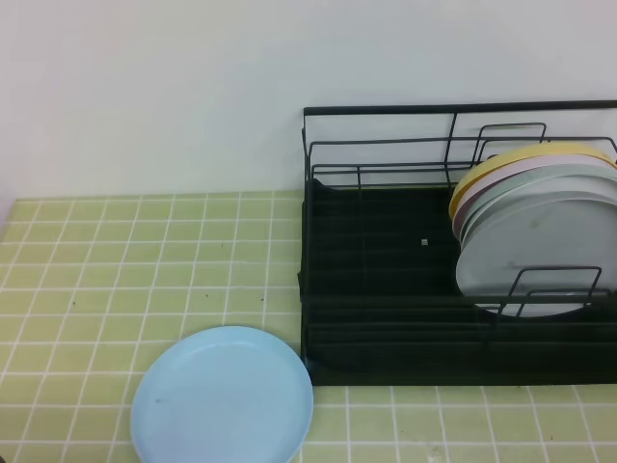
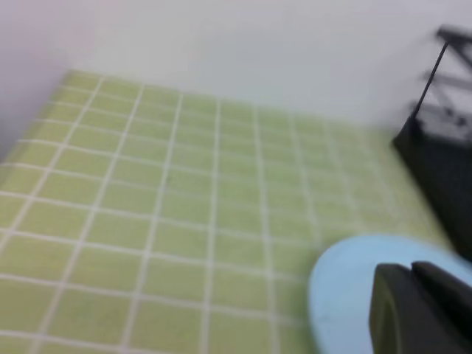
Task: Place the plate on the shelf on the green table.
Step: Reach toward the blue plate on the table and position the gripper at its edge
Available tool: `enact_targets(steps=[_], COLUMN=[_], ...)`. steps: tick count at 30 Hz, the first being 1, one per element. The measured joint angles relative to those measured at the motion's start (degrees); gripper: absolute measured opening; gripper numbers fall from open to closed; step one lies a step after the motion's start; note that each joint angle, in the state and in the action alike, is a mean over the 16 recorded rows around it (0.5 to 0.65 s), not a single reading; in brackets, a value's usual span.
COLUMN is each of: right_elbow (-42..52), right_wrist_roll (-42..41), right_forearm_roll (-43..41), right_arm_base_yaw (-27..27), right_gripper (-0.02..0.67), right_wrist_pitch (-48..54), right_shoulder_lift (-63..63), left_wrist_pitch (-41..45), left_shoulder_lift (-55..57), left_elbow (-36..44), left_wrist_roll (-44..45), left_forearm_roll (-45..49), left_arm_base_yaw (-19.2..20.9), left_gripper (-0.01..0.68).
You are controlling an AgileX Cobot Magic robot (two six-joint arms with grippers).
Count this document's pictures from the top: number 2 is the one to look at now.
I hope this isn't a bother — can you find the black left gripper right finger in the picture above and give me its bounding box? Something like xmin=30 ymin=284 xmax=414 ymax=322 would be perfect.
xmin=412 ymin=262 xmax=471 ymax=332

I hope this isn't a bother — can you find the light blue plate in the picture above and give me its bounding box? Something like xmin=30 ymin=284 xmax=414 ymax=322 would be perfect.
xmin=307 ymin=235 xmax=471 ymax=353

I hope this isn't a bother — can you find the black wire dish rack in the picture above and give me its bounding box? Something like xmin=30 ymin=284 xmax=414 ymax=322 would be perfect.
xmin=392 ymin=25 xmax=471 ymax=260

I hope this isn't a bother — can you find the green checkered tablecloth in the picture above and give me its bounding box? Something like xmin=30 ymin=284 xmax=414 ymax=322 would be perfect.
xmin=1 ymin=72 xmax=450 ymax=353

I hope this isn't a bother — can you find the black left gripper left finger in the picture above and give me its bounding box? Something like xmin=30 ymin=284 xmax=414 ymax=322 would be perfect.
xmin=369 ymin=263 xmax=471 ymax=354

